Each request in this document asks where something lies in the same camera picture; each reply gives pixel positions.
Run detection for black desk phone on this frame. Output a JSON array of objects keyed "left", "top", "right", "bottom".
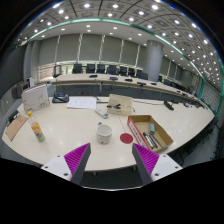
[{"left": 52, "top": 92, "right": 69, "bottom": 103}]

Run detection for grey round pillar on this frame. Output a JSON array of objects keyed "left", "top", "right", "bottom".
[{"left": 143, "top": 40, "right": 164, "bottom": 82}]

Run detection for grey pen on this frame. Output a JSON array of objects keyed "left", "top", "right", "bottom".
[{"left": 150, "top": 134, "right": 163, "bottom": 148}]

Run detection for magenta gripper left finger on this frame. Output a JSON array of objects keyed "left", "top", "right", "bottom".
[{"left": 64, "top": 143, "right": 91, "bottom": 185}]

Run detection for brown envelope red label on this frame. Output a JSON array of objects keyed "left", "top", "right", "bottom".
[{"left": 5, "top": 114, "right": 28, "bottom": 141}]

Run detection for black device at left edge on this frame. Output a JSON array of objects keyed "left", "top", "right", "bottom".
[{"left": 7, "top": 110, "right": 19, "bottom": 124}]

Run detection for white carton box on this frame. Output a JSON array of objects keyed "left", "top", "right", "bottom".
[{"left": 22, "top": 84, "right": 50, "bottom": 112}]

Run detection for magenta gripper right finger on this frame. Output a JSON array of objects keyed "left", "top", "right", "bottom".
[{"left": 132, "top": 143, "right": 159, "bottom": 185}]

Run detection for beige cardboard box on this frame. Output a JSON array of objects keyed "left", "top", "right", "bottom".
[{"left": 107, "top": 94, "right": 132, "bottom": 116}]

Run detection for white remote control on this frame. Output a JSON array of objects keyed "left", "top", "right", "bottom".
[{"left": 95, "top": 108, "right": 109, "bottom": 119}]

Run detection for white paper sheets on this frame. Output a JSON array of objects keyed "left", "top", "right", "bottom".
[{"left": 67, "top": 97, "right": 97, "bottom": 110}]

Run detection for teal eraser block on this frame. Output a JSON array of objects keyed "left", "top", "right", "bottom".
[{"left": 149, "top": 123, "right": 155, "bottom": 134}]

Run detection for yellow-capped water bottle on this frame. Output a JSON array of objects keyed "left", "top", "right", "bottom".
[{"left": 27, "top": 111, "right": 45, "bottom": 142}]

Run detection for white speckled mug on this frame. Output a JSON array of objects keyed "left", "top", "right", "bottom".
[{"left": 96, "top": 123, "right": 112, "bottom": 144}]

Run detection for long curved conference desk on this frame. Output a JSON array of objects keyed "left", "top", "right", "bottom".
[{"left": 41, "top": 74, "right": 207, "bottom": 109}]

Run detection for black table microphone unit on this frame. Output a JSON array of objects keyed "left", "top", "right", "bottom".
[{"left": 164, "top": 101, "right": 174, "bottom": 111}]

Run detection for black office chair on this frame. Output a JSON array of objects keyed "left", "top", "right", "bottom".
[
  {"left": 86, "top": 64, "right": 95, "bottom": 73},
  {"left": 107, "top": 65, "right": 118, "bottom": 75},
  {"left": 72, "top": 64, "right": 82, "bottom": 74},
  {"left": 119, "top": 66, "right": 127, "bottom": 76},
  {"left": 97, "top": 64, "right": 105, "bottom": 74}
]

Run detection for red round coaster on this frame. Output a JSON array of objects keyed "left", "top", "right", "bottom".
[{"left": 120, "top": 133, "right": 133, "bottom": 144}]

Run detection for open cardboard box red-sided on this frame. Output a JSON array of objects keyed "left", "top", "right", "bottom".
[{"left": 127, "top": 115, "right": 173, "bottom": 153}]

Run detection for black marker pen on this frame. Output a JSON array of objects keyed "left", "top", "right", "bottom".
[{"left": 143, "top": 132, "right": 154, "bottom": 149}]

